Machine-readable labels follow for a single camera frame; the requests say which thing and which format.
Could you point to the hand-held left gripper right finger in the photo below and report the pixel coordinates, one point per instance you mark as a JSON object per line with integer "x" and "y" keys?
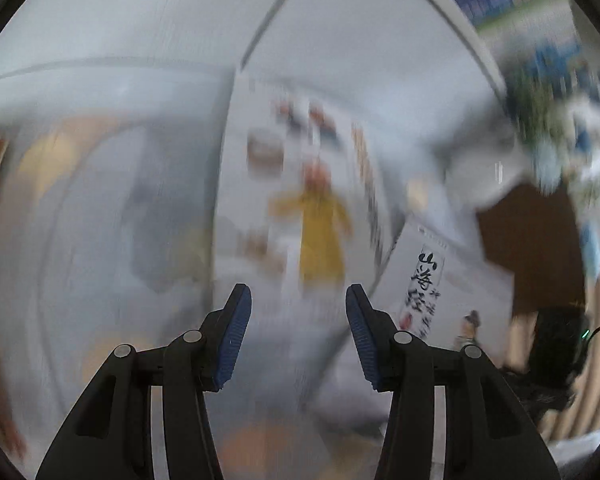
{"x": 365, "y": 340}

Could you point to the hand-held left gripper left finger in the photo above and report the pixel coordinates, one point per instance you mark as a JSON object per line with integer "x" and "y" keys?
{"x": 232, "y": 340}

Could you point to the white book with robed figure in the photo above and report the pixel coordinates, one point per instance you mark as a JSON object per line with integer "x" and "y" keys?
{"x": 430, "y": 285}

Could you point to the white book with yellow figure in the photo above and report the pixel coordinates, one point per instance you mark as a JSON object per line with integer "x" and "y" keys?
{"x": 320, "y": 230}

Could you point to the brown wooden panel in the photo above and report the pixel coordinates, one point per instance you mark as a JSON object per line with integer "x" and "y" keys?
{"x": 530, "y": 245}

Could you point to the white ribbed vase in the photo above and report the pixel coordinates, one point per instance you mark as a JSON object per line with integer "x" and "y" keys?
{"x": 485, "y": 175}

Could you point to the white bookshelf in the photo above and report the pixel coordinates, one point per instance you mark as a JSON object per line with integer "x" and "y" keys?
{"x": 355, "y": 25}

